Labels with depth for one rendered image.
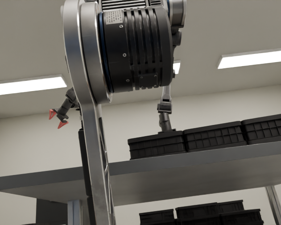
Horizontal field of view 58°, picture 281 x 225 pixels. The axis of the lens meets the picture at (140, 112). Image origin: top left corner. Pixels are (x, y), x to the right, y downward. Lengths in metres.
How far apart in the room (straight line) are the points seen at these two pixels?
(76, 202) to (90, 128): 0.88
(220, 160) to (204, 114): 4.48
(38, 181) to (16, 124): 4.91
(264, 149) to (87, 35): 0.62
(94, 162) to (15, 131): 5.16
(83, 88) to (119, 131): 4.57
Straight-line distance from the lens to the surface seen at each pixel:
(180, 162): 0.78
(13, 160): 5.51
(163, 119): 1.42
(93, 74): 0.49
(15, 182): 0.86
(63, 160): 5.13
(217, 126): 1.35
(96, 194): 0.57
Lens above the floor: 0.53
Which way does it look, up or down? 23 degrees up
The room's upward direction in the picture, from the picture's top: 8 degrees counter-clockwise
